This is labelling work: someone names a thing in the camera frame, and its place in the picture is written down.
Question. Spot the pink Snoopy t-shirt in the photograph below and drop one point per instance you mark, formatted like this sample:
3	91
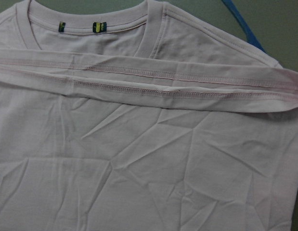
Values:
144	119

